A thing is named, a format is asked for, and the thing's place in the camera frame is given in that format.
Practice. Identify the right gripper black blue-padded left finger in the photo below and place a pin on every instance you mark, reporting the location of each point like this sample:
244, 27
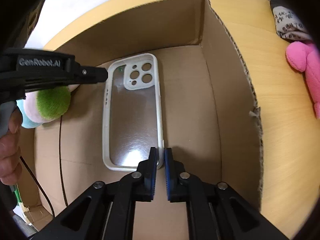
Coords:
106, 211

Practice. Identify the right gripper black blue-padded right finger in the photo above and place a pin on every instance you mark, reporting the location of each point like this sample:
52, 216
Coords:
214, 211

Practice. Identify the blue pink green plush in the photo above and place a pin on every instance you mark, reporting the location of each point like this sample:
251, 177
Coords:
45, 106

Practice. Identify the white clear phone case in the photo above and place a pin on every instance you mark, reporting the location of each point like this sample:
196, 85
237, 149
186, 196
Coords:
132, 114

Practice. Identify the person's left hand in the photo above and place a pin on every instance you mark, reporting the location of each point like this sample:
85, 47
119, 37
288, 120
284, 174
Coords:
10, 166

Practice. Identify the pink plush toy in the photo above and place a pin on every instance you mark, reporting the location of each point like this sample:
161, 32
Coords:
304, 57

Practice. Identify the beige printed cloth bag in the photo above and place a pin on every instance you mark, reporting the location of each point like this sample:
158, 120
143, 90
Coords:
288, 25

